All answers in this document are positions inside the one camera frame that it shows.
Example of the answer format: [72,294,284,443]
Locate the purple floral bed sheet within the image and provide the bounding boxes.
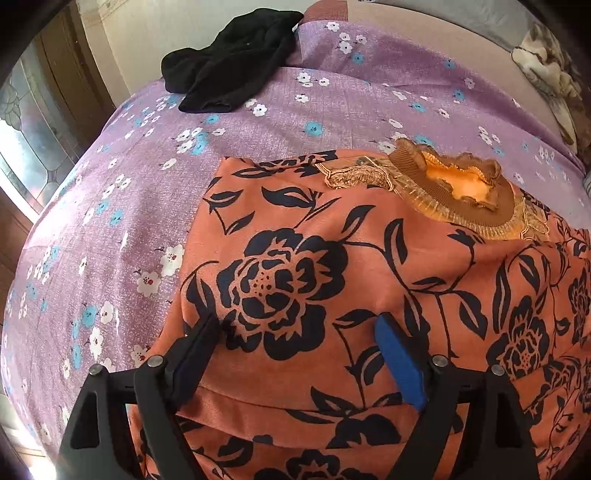
[0,18,588,462]

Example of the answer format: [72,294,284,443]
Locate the wooden door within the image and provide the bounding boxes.
[33,4,124,155]

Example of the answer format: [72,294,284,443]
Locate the grey blanket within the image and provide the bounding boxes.
[392,0,539,52]

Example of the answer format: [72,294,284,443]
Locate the orange black floral garment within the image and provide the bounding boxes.
[124,138,591,480]

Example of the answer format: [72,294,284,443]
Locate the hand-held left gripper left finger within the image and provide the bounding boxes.
[54,313,227,480]

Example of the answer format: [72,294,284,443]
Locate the stained glass window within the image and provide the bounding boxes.
[0,46,93,200]

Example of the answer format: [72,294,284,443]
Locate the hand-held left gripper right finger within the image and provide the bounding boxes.
[374,311,542,480]

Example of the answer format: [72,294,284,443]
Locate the beige floral cloth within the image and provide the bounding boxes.
[510,21,585,154]

